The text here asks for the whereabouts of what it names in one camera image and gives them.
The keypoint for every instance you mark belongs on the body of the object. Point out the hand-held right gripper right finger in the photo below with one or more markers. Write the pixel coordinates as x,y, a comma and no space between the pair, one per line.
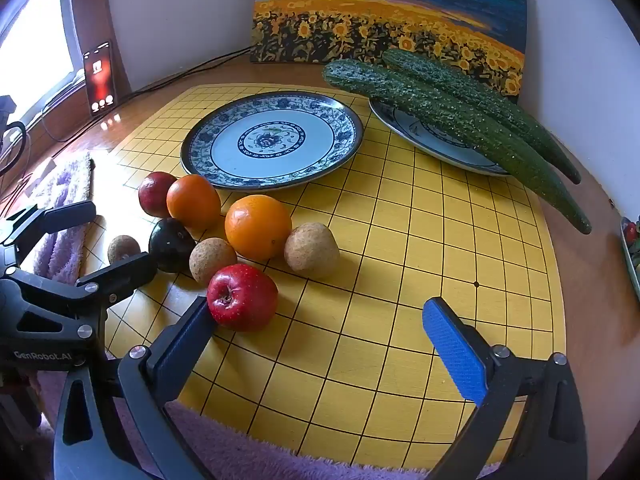
455,350

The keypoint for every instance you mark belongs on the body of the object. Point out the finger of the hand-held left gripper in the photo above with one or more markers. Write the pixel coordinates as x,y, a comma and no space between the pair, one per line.
125,275
60,215

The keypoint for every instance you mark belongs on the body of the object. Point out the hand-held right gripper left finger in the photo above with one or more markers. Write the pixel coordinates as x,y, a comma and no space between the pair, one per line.
180,350

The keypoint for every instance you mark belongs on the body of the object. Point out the brown kiwi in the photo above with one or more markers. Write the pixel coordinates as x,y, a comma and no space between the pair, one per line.
123,248

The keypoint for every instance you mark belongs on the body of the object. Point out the dark purple plum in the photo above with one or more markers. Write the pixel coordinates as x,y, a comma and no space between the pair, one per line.
171,245

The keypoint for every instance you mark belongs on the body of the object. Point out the shiny red apple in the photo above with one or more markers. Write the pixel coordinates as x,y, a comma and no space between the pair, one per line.
242,297

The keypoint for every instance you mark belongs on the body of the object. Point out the dark red apple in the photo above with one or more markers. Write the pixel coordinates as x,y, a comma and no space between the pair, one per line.
154,192

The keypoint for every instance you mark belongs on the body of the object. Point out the brown round pear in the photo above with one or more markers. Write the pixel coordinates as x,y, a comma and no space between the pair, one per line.
212,260
311,249

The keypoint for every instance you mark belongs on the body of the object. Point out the orange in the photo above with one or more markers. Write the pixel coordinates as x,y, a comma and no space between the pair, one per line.
193,203
258,227

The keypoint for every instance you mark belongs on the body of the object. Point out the blue white patterned plate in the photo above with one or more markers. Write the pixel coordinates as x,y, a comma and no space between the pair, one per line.
272,140

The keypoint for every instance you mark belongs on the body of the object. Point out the yellow grid game board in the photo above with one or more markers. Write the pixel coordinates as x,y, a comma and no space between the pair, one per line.
400,260

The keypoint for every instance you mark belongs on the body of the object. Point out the purple fluffy cloth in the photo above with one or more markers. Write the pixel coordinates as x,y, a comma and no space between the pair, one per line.
250,455

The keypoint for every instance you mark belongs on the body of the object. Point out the smartphone with red screen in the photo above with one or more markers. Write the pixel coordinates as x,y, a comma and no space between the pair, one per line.
100,80

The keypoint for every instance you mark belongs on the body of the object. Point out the window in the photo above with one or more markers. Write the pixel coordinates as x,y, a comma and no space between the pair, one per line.
35,45

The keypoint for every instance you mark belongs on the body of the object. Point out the small dish with garnish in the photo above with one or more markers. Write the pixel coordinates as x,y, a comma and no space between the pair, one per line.
631,255

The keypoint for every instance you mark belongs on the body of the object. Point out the blue white plate under cucumbers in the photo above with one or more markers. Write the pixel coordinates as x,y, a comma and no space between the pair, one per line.
440,146

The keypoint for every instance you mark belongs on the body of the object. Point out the long green cucumber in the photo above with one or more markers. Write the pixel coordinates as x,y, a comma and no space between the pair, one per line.
450,120
500,100

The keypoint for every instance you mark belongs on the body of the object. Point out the sunflower field painting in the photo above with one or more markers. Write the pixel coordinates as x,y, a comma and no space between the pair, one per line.
380,5

